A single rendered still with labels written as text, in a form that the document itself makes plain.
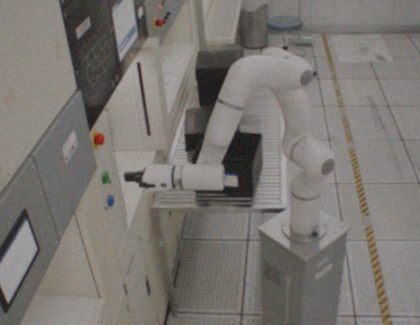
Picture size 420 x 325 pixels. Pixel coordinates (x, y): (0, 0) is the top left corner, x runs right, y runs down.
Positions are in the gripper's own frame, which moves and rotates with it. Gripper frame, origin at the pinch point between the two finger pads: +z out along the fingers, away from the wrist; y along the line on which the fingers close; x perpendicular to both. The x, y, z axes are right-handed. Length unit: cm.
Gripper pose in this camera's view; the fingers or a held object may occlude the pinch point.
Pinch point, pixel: (129, 176)
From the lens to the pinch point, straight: 175.8
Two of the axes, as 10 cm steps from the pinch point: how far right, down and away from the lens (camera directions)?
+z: -9.9, 0.0, 1.3
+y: 1.1, -5.4, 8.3
